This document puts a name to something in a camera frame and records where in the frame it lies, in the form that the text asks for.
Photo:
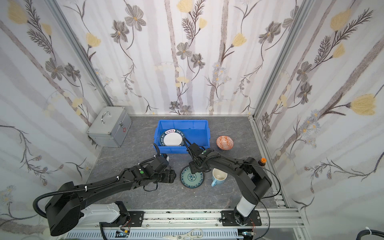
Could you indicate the light blue mug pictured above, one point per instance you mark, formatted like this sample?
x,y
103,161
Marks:
x,y
219,177

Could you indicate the silver metal case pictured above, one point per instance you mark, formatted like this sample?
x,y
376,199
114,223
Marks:
x,y
110,128

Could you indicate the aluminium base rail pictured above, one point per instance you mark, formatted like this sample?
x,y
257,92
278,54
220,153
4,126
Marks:
x,y
270,224

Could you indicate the red patterned bowl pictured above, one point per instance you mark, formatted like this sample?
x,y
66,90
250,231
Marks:
x,y
225,143

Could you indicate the blue plastic bin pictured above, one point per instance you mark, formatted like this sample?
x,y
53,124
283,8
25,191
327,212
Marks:
x,y
195,131

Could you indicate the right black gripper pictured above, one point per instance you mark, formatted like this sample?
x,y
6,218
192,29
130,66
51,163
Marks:
x,y
194,151

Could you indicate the teal patterned small plate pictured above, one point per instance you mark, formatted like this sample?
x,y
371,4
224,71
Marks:
x,y
191,181

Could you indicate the brown bottle orange cap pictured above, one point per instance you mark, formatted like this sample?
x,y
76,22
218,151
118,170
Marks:
x,y
262,162

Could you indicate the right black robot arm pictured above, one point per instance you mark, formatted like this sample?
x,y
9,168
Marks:
x,y
252,179

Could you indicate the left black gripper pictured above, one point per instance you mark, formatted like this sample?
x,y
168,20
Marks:
x,y
171,175

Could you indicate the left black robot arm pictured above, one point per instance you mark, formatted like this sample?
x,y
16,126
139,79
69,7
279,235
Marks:
x,y
63,208

